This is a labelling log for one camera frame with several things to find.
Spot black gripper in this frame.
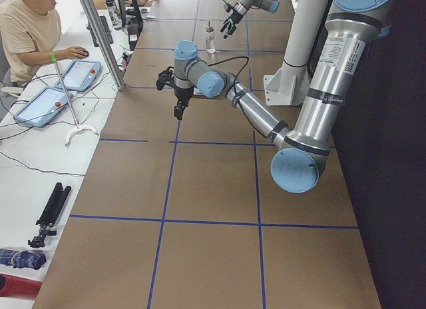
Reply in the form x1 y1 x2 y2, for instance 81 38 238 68
174 87 193 120
220 7 245 39

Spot clear glass sauce bottle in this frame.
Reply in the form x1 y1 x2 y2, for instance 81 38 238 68
205 21 216 53

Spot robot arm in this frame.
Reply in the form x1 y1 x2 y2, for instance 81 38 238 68
220 0 280 39
170 0 394 194

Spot white hook reaching stick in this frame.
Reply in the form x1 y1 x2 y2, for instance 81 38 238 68
50 53 99 147

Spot far blue teach pendant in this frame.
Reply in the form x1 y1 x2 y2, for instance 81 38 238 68
54 59 102 92

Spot blue teach pendant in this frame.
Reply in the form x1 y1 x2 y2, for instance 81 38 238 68
54 59 102 92
14 87 68 128

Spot black keyboard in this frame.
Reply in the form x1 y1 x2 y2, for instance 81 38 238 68
86 15 114 47

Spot near blue teach pendant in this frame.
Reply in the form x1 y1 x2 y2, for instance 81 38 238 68
14 87 68 128

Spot black folded tripod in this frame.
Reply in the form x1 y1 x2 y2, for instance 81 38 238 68
28 182 71 248

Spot seated person beige shirt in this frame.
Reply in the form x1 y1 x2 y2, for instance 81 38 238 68
1 0 89 87

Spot folded blue umbrella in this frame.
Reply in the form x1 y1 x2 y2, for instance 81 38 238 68
1 248 47 270

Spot red cylinder object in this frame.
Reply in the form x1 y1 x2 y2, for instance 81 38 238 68
1 274 43 300

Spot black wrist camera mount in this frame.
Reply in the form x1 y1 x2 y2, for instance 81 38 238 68
156 66 175 91

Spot white pedestal column base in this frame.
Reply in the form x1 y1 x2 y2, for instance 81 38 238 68
264 0 329 106

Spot aluminium frame post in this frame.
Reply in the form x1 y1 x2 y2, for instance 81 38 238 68
79 0 124 91

